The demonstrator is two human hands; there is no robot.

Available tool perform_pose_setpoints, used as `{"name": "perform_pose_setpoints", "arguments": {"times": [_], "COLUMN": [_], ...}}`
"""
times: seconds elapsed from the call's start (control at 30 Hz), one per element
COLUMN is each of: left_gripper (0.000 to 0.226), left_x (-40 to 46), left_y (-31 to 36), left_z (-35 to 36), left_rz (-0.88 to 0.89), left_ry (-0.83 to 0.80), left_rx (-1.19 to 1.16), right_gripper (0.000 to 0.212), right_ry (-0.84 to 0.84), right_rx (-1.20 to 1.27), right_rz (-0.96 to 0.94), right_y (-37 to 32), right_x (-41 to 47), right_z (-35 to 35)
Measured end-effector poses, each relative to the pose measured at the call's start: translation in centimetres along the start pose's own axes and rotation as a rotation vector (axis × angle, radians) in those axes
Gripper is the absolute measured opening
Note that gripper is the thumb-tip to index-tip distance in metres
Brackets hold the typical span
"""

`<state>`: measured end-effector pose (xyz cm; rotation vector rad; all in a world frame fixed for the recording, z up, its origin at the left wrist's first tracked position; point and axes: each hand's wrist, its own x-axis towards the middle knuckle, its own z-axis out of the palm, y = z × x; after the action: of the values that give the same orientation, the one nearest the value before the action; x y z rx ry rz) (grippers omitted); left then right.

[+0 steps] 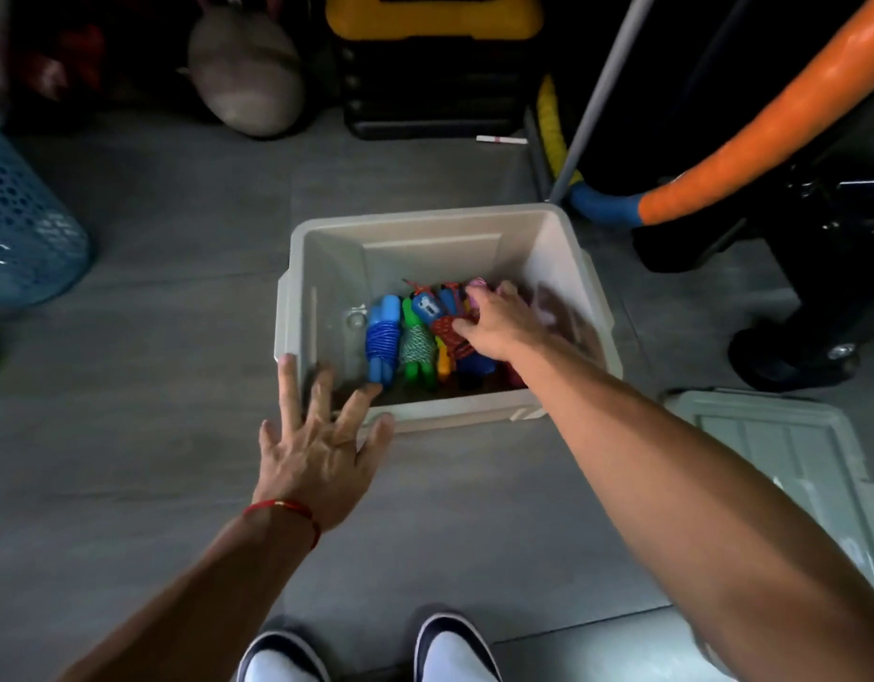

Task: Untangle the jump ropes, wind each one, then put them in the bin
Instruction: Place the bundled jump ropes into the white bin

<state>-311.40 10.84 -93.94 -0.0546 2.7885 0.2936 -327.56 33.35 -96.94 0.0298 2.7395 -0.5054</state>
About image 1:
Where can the black white right shoe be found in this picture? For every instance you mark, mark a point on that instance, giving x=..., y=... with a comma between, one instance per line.
x=455, y=649

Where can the black white left shoe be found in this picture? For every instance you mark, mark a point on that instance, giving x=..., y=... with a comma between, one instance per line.
x=281, y=658

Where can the black white shoe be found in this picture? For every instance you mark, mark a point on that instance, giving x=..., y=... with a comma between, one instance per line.
x=455, y=649
x=281, y=658

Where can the white plastic bin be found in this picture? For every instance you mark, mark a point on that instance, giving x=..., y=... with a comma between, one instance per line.
x=323, y=277

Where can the person's right forearm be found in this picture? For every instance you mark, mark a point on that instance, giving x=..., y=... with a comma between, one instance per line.
x=707, y=504

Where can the white metal pole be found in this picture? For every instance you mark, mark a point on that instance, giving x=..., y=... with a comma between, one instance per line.
x=600, y=92

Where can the yellow black case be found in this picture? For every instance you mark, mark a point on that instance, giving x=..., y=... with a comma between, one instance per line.
x=437, y=21

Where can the blue mesh plastic basket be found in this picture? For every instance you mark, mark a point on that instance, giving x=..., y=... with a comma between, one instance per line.
x=25, y=227

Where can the brown ball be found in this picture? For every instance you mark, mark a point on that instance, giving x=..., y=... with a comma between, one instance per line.
x=245, y=71

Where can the white bin lid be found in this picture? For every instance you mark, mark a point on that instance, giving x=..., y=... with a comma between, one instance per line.
x=806, y=461

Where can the multicoloured hula hoop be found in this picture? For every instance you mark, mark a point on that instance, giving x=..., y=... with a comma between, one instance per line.
x=778, y=128

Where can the person's left forearm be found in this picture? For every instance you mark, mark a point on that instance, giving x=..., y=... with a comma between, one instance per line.
x=195, y=604

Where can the person's right hand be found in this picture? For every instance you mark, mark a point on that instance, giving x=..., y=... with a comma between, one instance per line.
x=501, y=327

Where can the person's left hand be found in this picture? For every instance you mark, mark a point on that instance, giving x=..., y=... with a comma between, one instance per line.
x=316, y=454

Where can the black maroon exercise machine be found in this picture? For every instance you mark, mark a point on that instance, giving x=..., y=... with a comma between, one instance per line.
x=821, y=277

